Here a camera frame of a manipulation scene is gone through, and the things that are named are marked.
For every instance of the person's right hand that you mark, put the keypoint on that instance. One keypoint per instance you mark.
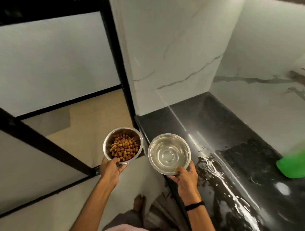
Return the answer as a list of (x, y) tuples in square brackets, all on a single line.
[(187, 178)]

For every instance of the person's left hand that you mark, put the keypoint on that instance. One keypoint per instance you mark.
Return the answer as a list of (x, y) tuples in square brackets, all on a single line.
[(109, 170)]

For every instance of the person's left thumb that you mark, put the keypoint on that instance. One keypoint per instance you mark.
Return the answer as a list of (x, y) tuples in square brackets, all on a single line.
[(113, 160)]

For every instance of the person's right thumb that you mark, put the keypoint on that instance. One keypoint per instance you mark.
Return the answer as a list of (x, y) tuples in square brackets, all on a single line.
[(182, 170)]

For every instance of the steel bowl with kibble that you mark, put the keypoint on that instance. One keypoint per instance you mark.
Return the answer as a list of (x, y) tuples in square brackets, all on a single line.
[(123, 145)]

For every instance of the steel bowl with water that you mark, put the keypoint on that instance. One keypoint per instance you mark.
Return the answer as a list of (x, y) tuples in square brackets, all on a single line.
[(169, 154)]

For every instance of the person's left forearm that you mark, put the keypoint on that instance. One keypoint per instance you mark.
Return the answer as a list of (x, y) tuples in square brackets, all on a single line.
[(91, 207)]

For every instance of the person's right forearm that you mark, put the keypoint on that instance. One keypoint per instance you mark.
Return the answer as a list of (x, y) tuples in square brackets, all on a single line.
[(199, 213)]

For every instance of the brown pet kibble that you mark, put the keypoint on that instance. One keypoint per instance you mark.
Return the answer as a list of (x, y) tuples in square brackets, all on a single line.
[(124, 147)]

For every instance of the black wristband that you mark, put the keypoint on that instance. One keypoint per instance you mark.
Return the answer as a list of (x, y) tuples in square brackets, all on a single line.
[(194, 206)]

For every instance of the person's foot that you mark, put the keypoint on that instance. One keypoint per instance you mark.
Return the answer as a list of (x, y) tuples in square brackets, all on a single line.
[(139, 203)]

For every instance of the person's grey shorts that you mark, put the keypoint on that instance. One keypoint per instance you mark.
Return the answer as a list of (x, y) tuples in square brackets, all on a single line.
[(128, 221)]

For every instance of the green plastic object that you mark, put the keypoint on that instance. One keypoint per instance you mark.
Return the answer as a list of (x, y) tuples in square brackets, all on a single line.
[(292, 164)]

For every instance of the black framed glass door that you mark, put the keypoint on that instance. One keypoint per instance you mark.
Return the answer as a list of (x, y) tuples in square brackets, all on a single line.
[(47, 71)]

